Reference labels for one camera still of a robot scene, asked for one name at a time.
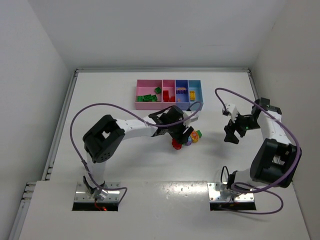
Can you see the purple lego brick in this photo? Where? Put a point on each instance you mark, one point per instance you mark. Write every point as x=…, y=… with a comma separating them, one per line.
x=181, y=90

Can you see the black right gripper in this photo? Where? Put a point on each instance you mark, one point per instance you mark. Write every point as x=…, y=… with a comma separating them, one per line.
x=235, y=127

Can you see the red lego brick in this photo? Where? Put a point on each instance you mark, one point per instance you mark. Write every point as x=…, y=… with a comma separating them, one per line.
x=166, y=97

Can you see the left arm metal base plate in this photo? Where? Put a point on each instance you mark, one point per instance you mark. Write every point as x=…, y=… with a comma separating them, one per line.
x=83, y=195

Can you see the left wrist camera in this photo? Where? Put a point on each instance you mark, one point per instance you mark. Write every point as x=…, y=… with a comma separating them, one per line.
x=189, y=117

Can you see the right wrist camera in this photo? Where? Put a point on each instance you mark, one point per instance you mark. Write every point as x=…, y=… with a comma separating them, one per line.
x=230, y=110

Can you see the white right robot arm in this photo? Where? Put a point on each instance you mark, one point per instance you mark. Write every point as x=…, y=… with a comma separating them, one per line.
x=277, y=158

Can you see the yellow lego brick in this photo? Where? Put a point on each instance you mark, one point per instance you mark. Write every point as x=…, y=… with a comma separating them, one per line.
x=192, y=95

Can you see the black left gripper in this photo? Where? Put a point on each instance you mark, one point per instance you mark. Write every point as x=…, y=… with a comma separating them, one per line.
x=182, y=133

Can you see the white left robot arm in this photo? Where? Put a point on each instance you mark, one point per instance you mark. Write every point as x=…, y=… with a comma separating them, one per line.
x=103, y=139

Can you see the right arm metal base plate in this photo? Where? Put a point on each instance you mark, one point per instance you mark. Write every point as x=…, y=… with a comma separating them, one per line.
x=219, y=194

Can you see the pink and blue sorting tray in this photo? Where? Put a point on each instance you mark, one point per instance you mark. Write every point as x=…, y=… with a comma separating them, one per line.
x=157, y=94

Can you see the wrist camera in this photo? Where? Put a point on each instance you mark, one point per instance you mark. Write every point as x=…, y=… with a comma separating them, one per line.
x=230, y=110
x=189, y=117

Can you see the green square lego brick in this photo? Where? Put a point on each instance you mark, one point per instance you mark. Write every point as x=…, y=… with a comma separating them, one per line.
x=199, y=133

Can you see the green sloped lego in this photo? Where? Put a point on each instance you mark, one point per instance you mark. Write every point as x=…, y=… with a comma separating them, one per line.
x=144, y=98

